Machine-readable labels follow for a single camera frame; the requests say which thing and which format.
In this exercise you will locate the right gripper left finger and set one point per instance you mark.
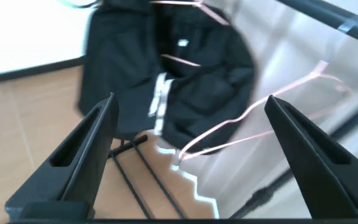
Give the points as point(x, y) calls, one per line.
point(45, 193)

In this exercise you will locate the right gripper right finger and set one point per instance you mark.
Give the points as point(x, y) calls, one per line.
point(315, 186)

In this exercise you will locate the black shorts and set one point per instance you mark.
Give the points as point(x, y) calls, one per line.
point(204, 93)

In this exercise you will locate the pink clothes hanger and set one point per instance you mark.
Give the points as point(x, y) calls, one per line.
point(179, 59)
point(291, 85)

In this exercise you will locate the black clothes rack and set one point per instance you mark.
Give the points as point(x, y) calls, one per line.
point(337, 21)

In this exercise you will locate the beige curtain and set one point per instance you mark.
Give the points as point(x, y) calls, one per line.
point(291, 56)

